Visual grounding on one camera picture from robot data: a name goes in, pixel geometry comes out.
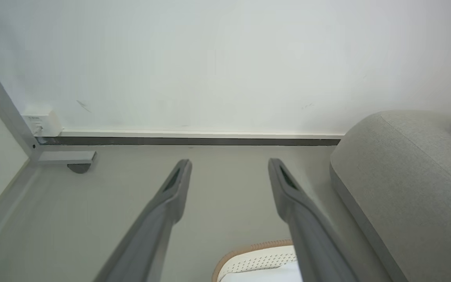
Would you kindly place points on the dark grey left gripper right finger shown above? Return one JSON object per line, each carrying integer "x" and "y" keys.
{"x": 307, "y": 227}

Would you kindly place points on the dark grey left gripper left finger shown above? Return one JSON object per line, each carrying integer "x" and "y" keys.
{"x": 159, "y": 219}

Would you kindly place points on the cream perforated plastic laundry basket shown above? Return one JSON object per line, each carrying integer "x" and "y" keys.
{"x": 255, "y": 256}

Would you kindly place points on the white clothing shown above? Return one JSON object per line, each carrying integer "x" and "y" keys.
{"x": 264, "y": 276}

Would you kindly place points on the grey fabric sofa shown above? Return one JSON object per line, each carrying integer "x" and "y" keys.
{"x": 409, "y": 184}

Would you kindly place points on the black round frame foot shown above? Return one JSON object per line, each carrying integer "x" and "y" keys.
{"x": 78, "y": 168}

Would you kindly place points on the white wall trim strip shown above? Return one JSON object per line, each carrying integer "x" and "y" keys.
{"x": 202, "y": 134}

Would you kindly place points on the white wall socket box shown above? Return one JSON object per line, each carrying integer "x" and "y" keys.
{"x": 42, "y": 122}

